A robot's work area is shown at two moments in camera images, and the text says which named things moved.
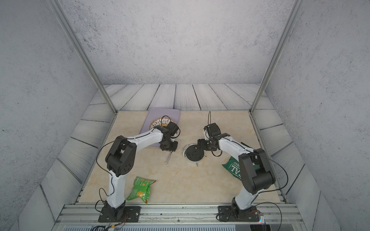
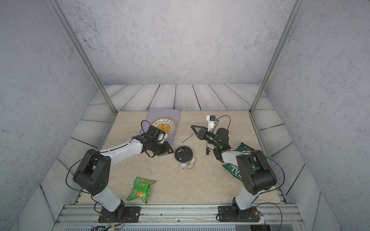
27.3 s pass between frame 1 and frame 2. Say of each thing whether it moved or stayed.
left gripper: moved
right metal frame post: stayed
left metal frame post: stayed
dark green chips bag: stayed
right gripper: moved
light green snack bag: stayed
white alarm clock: moved
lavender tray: stayed
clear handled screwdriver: moved
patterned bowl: stayed
